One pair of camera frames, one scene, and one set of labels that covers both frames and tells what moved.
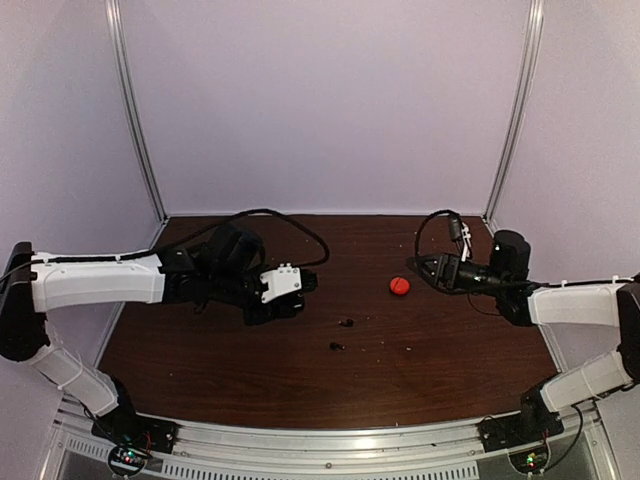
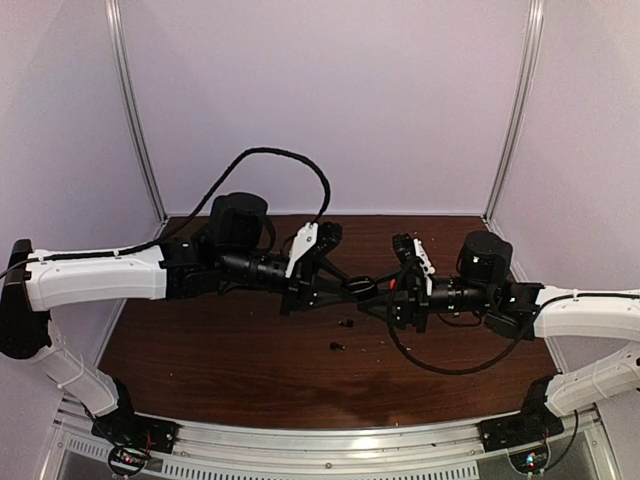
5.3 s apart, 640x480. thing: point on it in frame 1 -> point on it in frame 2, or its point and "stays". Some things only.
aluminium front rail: [445, 451] stays
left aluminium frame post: [119, 57] stays
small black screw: [348, 323] stays
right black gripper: [445, 263] -> [412, 307]
